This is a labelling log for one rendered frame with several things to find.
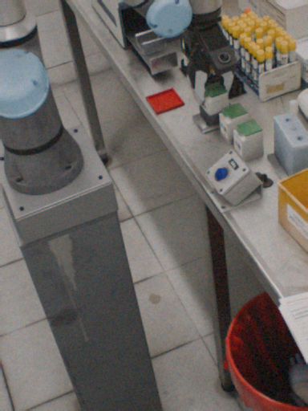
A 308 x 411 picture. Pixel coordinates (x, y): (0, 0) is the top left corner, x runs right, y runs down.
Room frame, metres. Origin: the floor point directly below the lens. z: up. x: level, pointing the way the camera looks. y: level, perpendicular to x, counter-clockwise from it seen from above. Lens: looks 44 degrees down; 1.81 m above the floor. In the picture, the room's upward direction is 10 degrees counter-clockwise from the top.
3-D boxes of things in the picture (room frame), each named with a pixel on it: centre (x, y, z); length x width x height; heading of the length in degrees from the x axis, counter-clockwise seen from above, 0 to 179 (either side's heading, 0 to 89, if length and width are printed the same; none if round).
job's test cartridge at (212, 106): (1.22, -0.17, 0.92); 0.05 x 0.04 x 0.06; 105
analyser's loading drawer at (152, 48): (1.52, -0.06, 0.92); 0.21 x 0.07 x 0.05; 15
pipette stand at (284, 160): (1.03, -0.28, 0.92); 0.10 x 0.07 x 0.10; 7
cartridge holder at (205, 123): (1.22, -0.17, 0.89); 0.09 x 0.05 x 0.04; 105
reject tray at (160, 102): (1.32, -0.07, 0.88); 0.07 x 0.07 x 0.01; 15
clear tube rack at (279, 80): (1.37, -0.29, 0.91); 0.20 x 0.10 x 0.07; 15
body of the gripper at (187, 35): (1.25, -0.16, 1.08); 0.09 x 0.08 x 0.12; 15
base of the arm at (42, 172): (1.07, 0.19, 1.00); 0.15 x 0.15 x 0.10
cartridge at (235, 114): (1.16, -0.19, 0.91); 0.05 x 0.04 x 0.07; 105
